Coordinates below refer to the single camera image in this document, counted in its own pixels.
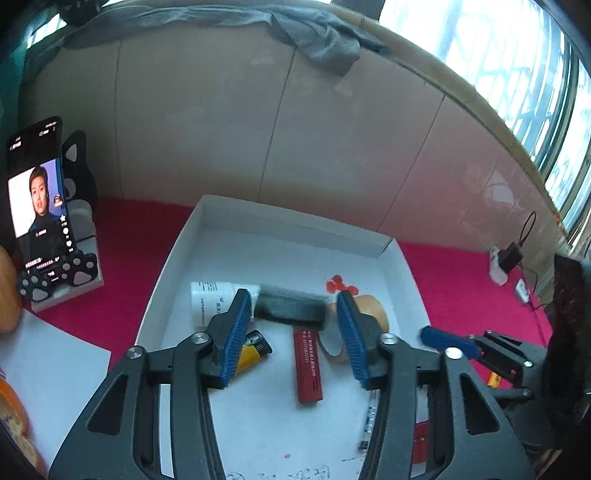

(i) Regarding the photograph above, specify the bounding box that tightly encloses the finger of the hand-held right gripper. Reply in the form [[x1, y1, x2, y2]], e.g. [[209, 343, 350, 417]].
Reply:
[[419, 325, 483, 363]]

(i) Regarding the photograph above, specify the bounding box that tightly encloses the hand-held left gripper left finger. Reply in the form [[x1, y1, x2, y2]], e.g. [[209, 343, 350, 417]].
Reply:
[[48, 288, 253, 480]]

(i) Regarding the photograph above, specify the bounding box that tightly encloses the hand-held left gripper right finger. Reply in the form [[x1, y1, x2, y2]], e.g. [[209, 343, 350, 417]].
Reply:
[[337, 291, 532, 480]]

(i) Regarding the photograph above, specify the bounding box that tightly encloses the yellow lighter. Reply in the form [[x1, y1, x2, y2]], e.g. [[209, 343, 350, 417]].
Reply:
[[235, 330, 271, 374]]

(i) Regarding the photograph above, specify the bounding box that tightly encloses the white plastic bottle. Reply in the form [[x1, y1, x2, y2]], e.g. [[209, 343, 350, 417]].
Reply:
[[190, 281, 262, 329]]

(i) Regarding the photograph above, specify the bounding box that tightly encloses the red lighter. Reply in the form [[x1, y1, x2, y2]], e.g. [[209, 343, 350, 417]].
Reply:
[[293, 325, 324, 404]]

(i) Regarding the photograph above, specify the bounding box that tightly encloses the black rectangular block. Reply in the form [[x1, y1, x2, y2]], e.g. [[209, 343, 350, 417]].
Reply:
[[254, 285, 326, 324]]

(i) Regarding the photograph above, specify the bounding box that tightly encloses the clear pen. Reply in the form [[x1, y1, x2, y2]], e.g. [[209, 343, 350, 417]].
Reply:
[[358, 388, 382, 455]]

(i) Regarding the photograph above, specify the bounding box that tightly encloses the white cardboard box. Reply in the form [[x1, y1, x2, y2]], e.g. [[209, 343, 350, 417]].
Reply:
[[134, 194, 435, 480]]

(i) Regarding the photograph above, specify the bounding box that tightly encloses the brown tape roll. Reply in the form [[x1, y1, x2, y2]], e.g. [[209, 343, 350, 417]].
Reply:
[[318, 294, 391, 365]]

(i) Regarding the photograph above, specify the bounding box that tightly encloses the white power strip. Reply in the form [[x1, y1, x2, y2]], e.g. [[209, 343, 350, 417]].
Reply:
[[488, 246, 509, 285]]

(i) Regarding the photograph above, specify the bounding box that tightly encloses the red small box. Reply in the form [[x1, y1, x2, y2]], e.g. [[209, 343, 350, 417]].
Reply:
[[412, 420, 432, 464]]

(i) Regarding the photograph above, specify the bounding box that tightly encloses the black charger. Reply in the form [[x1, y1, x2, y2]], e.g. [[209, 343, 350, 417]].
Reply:
[[499, 242, 525, 273]]

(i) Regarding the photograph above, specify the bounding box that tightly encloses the brown cardboard backboard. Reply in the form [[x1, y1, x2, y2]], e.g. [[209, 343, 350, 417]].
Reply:
[[18, 14, 568, 259]]

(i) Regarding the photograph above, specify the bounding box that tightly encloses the cat-shaped phone stand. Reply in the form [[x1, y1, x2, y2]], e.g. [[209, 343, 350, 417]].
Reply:
[[18, 130, 105, 315]]

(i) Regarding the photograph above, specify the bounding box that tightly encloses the orange round object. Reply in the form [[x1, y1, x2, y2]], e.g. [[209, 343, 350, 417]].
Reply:
[[0, 244, 24, 333]]

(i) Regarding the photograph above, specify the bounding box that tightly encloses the black smartphone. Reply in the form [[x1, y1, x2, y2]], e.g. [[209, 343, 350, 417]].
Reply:
[[7, 116, 77, 296]]

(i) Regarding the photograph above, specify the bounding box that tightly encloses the window with metal grille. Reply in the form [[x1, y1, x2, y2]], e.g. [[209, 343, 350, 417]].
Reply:
[[379, 0, 591, 241]]

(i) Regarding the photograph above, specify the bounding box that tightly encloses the grey cloth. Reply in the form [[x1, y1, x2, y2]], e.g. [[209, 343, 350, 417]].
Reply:
[[69, 7, 386, 77]]

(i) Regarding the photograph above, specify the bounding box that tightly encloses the teal curtain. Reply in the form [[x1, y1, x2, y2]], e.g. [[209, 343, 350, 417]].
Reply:
[[0, 28, 28, 153]]

